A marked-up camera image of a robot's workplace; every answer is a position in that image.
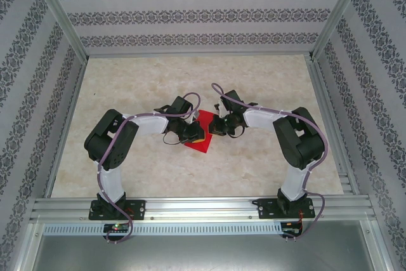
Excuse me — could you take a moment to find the red cloth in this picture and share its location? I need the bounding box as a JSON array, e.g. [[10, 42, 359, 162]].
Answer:
[[183, 110, 215, 154]]

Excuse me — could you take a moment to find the grey sheet metal tray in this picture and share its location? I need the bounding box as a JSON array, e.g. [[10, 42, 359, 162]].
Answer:
[[31, 220, 390, 271]]

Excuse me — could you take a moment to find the small circuit board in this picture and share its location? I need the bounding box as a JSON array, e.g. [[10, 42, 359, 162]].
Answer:
[[103, 223, 131, 234], [281, 221, 303, 234]]

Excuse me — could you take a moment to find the aluminium mounting rail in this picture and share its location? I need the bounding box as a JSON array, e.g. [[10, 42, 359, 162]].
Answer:
[[30, 195, 377, 223]]

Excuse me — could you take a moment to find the thin aluminium wall rail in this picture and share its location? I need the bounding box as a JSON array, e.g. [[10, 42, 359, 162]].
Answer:
[[86, 50, 315, 60]]

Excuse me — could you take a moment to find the slotted grey cable duct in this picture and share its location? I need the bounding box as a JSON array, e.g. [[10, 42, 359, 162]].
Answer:
[[43, 222, 284, 236]]

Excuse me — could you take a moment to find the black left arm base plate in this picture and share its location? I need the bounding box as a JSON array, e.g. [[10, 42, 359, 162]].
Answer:
[[89, 199, 147, 221]]

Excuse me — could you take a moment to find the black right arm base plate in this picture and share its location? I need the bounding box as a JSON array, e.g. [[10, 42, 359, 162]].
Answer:
[[257, 197, 316, 220]]

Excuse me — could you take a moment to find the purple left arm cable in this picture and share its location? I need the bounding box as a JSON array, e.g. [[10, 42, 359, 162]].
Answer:
[[96, 92, 201, 246]]

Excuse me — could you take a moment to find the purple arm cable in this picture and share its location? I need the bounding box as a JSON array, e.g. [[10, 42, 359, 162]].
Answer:
[[96, 92, 201, 246], [211, 83, 329, 243]]

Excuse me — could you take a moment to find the aluminium side rail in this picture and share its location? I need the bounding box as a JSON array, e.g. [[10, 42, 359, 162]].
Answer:
[[306, 56, 361, 196], [44, 58, 88, 199]]

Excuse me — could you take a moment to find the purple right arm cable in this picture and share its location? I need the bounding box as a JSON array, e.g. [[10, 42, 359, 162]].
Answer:
[[211, 83, 329, 243]]

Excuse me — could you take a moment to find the aluminium frame post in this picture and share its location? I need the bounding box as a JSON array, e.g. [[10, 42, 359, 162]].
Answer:
[[27, 0, 90, 62], [308, 0, 372, 62]]

